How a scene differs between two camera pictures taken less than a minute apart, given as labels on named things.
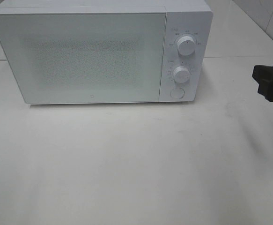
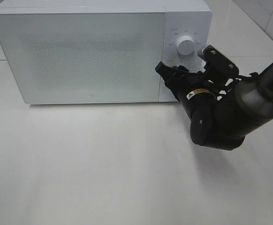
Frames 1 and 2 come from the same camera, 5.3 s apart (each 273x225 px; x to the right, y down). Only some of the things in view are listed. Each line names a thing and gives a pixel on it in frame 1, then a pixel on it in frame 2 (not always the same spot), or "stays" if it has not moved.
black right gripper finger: x=272 y=86 -> x=180 y=68
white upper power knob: x=186 y=46 stays
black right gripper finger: x=262 y=73 -> x=164 y=70
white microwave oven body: x=106 y=51 stays
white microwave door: x=74 y=57 stays
